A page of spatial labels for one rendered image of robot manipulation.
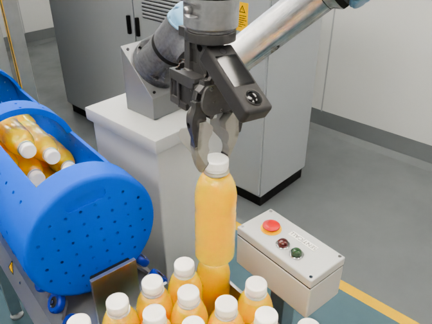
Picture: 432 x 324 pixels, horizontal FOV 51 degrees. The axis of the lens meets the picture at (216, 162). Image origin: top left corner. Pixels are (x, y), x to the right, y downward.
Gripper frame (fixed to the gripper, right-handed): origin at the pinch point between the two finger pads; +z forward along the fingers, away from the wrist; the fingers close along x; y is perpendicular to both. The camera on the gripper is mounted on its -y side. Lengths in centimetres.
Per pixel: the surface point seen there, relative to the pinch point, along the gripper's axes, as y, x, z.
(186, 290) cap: 0.2, 5.8, 24.4
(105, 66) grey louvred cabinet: 256, -105, 75
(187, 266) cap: 4.9, 2.0, 24.3
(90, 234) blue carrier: 23.5, 12.6, 23.6
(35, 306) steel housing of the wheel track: 34, 24, 47
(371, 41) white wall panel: 130, -251, 49
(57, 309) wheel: 22.8, 21.9, 38.1
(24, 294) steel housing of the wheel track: 41, 24, 48
